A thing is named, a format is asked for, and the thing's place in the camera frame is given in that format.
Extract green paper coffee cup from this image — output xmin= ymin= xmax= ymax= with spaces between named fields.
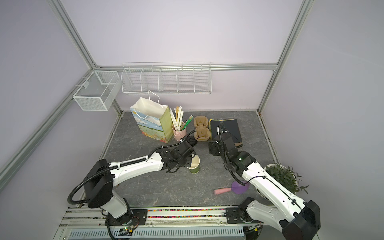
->
xmin=187 ymin=155 xmax=201 ymax=174

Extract brown pulp cup carrier stack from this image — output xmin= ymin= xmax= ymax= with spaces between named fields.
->
xmin=194 ymin=116 xmax=211 ymax=142

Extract landscape printed paper bag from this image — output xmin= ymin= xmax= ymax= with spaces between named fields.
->
xmin=130 ymin=91 xmax=173 ymax=143

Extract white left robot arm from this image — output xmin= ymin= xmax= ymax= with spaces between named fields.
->
xmin=67 ymin=141 xmax=197 ymax=220

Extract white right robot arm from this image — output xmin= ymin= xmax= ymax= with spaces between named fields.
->
xmin=209 ymin=133 xmax=321 ymax=240

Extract pink straw holder cup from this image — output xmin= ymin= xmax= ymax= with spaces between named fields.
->
xmin=172 ymin=125 xmax=187 ymax=142

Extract potted green plant white pot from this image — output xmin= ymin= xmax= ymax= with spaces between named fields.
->
xmin=264 ymin=164 xmax=308 ymax=195

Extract purple scoop with pink handle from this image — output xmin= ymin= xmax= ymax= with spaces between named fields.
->
xmin=214 ymin=182 xmax=250 ymax=195

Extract white wire wall shelf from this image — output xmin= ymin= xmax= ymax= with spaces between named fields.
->
xmin=121 ymin=62 xmax=212 ymax=94

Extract white mesh wall basket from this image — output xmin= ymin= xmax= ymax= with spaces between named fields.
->
xmin=73 ymin=71 xmax=122 ymax=112

